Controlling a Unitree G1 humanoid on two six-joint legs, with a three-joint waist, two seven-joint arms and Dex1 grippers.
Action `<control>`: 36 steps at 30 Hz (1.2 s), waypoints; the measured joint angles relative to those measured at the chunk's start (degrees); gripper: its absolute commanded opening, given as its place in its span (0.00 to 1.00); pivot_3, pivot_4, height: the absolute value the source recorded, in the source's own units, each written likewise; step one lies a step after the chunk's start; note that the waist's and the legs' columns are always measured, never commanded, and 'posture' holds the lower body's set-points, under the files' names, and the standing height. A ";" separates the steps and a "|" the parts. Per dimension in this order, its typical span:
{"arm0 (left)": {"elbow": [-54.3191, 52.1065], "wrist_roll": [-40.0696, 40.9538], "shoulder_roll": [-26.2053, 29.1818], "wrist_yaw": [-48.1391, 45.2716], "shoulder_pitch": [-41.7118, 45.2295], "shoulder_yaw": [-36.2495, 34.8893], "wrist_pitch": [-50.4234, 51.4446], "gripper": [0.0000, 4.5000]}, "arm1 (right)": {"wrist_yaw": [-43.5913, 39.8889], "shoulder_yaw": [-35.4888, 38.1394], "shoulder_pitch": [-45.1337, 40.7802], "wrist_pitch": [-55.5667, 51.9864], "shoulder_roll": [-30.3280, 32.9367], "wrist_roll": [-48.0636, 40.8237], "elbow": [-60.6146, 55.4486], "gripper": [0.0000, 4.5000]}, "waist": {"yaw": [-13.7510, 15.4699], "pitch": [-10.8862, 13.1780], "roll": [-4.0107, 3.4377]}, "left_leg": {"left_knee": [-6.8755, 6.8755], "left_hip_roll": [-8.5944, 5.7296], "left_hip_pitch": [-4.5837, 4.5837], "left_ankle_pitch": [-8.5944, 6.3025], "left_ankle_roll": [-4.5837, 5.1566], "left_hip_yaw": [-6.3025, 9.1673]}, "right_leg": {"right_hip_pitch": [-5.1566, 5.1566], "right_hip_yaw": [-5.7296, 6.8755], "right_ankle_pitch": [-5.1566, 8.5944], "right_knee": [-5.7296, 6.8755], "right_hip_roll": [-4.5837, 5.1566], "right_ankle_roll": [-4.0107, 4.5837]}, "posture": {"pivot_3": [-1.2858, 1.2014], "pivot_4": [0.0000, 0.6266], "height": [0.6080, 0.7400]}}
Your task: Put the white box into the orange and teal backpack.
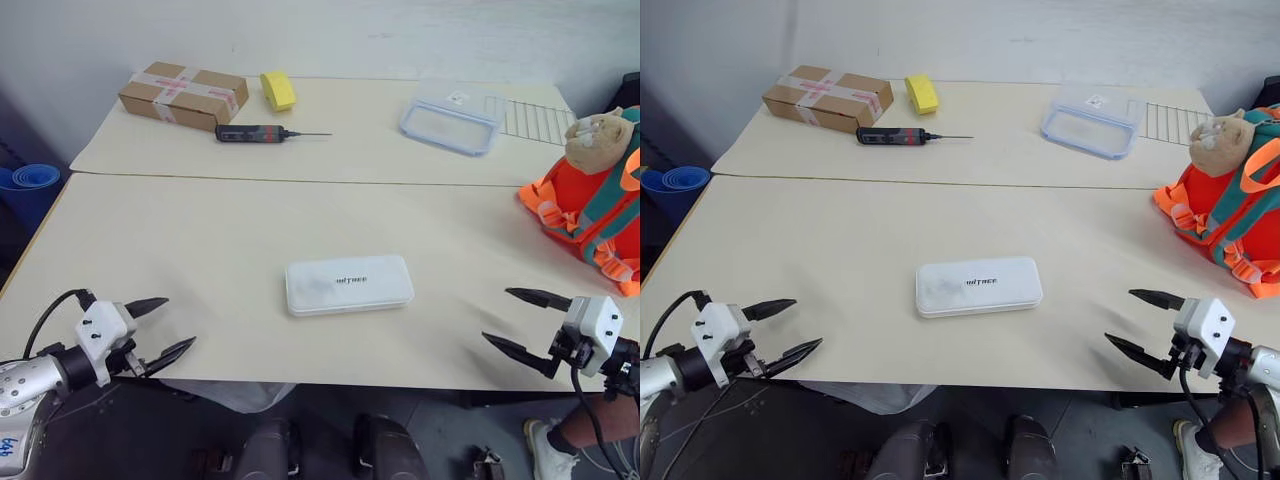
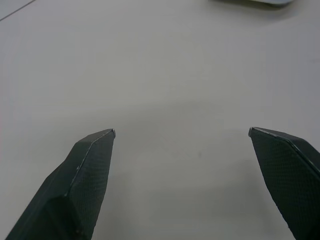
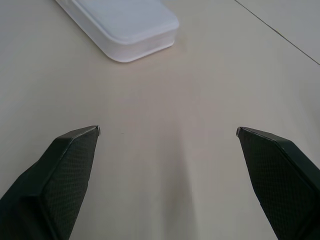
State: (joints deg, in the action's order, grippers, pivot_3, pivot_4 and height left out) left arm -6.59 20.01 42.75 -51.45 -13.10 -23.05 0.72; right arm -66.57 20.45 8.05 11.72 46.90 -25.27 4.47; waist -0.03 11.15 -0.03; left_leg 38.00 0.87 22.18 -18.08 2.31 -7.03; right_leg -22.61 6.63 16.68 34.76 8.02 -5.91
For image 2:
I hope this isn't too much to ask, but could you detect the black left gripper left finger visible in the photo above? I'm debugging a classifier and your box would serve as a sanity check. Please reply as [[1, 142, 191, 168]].
[[4, 128, 117, 240]]

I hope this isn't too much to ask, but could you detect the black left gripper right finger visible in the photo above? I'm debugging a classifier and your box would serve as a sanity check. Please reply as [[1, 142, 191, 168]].
[[247, 126, 320, 240]]

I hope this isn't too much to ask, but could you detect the white object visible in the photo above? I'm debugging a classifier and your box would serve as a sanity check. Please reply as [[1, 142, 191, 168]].
[[208, 0, 294, 8]]

